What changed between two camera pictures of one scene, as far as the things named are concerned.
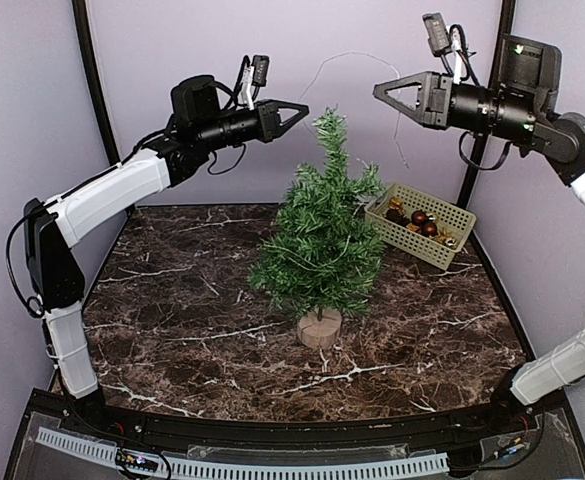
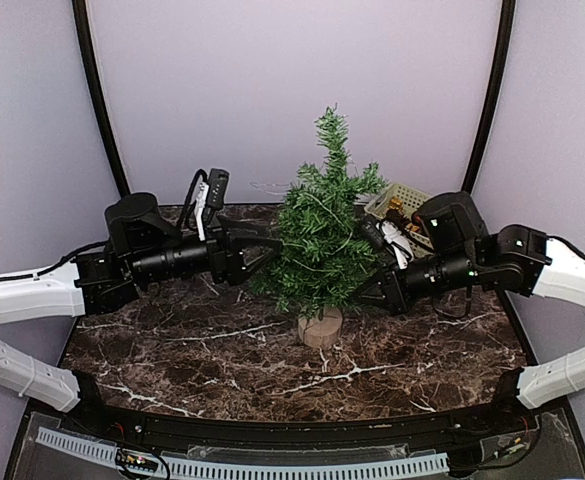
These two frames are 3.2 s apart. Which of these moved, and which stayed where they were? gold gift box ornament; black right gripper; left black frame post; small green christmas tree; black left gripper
Moved: black right gripper; black left gripper
Stayed: small green christmas tree; left black frame post; gold gift box ornament
